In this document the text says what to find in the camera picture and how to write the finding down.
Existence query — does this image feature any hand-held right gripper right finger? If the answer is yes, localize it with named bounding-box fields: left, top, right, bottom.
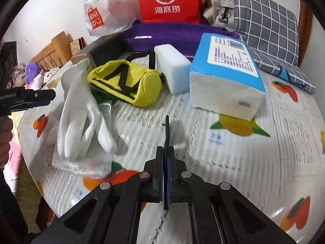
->
left=164, top=115, right=295, bottom=244

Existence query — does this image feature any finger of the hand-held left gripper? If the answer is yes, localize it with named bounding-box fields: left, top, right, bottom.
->
left=15, top=100, right=51, bottom=110
left=24, top=89, right=56, bottom=102

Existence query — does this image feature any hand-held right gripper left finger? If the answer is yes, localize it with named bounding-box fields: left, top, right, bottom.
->
left=33, top=146, right=164, bottom=244

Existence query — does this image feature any white mesh net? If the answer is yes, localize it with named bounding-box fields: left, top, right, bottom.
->
left=52, top=130, right=113, bottom=178

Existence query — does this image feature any yellow pouch with black straps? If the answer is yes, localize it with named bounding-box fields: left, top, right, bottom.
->
left=86, top=51, right=165, bottom=107

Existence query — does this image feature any person's left hand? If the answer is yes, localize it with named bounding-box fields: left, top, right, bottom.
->
left=0, top=117, right=14, bottom=163

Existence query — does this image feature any white plush toy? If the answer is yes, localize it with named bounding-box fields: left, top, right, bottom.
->
left=42, top=67, right=61, bottom=87

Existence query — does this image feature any purple plush toy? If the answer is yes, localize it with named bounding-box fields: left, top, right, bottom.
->
left=25, top=61, right=45, bottom=84

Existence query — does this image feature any white knit glove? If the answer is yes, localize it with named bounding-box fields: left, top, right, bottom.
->
left=57, top=60, right=118, bottom=159

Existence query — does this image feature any wooden headboard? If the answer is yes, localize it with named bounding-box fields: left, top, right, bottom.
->
left=30, top=31, right=73, bottom=72

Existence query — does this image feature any white and mint green sock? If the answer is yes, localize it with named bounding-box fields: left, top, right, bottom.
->
left=76, top=58, right=92, bottom=77

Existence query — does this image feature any pink cloth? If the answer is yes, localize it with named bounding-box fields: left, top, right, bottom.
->
left=5, top=142, right=26, bottom=183

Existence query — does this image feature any small patterned box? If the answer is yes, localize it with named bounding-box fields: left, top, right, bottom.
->
left=70, top=38, right=85, bottom=56

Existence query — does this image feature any brown and black box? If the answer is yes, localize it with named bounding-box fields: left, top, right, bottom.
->
left=71, top=34, right=132, bottom=69

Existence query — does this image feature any blue tissue pack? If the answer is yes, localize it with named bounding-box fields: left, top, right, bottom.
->
left=189, top=33, right=267, bottom=121

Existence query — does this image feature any white sponge block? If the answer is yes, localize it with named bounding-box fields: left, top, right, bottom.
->
left=154, top=44, right=192, bottom=95

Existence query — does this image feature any white plastic shopping bag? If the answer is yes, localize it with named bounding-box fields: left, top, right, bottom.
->
left=81, top=0, right=143, bottom=41

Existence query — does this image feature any purple towel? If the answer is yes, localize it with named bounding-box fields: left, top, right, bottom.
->
left=120, top=20, right=239, bottom=52

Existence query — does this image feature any red paper bag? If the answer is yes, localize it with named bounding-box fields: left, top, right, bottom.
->
left=133, top=0, right=202, bottom=24

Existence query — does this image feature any beige fabric bag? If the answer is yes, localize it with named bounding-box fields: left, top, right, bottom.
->
left=202, top=0, right=238, bottom=32

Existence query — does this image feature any grey checked pillow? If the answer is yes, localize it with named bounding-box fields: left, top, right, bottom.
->
left=234, top=0, right=316, bottom=94

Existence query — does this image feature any brown wooden frame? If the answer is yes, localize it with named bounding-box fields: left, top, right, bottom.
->
left=298, top=0, right=314, bottom=66

